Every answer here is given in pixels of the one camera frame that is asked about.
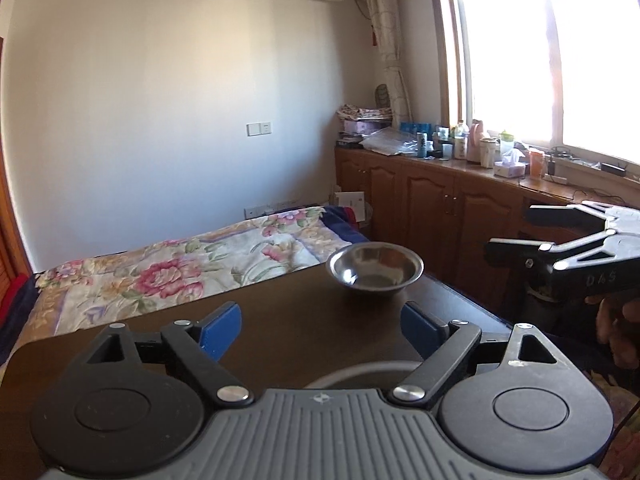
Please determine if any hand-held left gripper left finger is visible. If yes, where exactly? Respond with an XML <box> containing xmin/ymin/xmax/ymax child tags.
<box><xmin>85</xmin><ymin>301</ymin><xmax>253</xmax><ymax>406</ymax></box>

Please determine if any floral bedspread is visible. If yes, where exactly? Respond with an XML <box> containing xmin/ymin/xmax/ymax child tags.
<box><xmin>20</xmin><ymin>204</ymin><xmax>372</xmax><ymax>342</ymax></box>

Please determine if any clear plastic bag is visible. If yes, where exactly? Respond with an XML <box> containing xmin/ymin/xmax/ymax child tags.
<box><xmin>359</xmin><ymin>126</ymin><xmax>422</xmax><ymax>157</ymax></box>

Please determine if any purple box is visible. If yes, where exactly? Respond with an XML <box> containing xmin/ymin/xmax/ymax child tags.
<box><xmin>342</xmin><ymin>118</ymin><xmax>391</xmax><ymax>136</ymax></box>

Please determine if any dark blue cloth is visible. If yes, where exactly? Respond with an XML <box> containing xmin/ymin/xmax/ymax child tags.
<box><xmin>0</xmin><ymin>276</ymin><xmax>37</xmax><ymax>367</ymax></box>

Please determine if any wall socket strip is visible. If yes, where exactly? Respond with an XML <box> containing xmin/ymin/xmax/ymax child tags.
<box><xmin>243</xmin><ymin>199</ymin><xmax>302</xmax><ymax>219</ymax></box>

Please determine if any wooden cabinet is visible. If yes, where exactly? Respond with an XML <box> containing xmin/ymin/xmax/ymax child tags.
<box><xmin>333</xmin><ymin>144</ymin><xmax>640</xmax><ymax>313</ymax></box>

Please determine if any red cloth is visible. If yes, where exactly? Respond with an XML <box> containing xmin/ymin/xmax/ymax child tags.
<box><xmin>0</xmin><ymin>273</ymin><xmax>29</xmax><ymax>302</ymax></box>

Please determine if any tissue box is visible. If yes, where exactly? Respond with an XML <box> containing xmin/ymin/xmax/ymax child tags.
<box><xmin>493</xmin><ymin>159</ymin><xmax>527</xmax><ymax>179</ymax></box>

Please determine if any power strip with cables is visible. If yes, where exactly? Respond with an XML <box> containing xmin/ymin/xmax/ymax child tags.
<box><xmin>544</xmin><ymin>146</ymin><xmax>640</xmax><ymax>187</ymax></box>

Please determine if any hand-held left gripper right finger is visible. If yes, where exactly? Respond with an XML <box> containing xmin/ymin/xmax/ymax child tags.
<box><xmin>389</xmin><ymin>301</ymin><xmax>561</xmax><ymax>406</ymax></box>

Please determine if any steel bowl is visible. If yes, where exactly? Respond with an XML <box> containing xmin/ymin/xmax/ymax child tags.
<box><xmin>325</xmin><ymin>242</ymin><xmax>425</xmax><ymax>302</ymax></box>
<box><xmin>304</xmin><ymin>359</ymin><xmax>427</xmax><ymax>391</ymax></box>

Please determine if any person's right hand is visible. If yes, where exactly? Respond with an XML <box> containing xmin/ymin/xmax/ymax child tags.
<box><xmin>585</xmin><ymin>294</ymin><xmax>640</xmax><ymax>376</ymax></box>

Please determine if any stack of newspapers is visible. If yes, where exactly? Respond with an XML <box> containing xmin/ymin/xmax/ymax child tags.
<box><xmin>337</xmin><ymin>104</ymin><xmax>394</xmax><ymax>121</ymax></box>

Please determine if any patterned curtain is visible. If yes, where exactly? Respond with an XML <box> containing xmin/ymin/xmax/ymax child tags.
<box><xmin>356</xmin><ymin>0</ymin><xmax>412</xmax><ymax>129</ymax></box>

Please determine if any slatted wooden wardrobe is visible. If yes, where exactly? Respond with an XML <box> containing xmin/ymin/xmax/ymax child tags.
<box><xmin>0</xmin><ymin>152</ymin><xmax>32</xmax><ymax>288</ymax></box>

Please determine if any white jar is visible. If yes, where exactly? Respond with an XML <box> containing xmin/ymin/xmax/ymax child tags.
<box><xmin>479</xmin><ymin>137</ymin><xmax>501</xmax><ymax>169</ymax></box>

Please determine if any window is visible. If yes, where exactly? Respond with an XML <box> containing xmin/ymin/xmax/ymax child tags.
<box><xmin>439</xmin><ymin>0</ymin><xmax>640</xmax><ymax>162</ymax></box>

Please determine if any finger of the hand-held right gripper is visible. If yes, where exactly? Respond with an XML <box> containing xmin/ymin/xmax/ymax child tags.
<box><xmin>484</xmin><ymin>236</ymin><xmax>567</xmax><ymax>274</ymax></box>
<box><xmin>526</xmin><ymin>203</ymin><xmax>602</xmax><ymax>232</ymax></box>

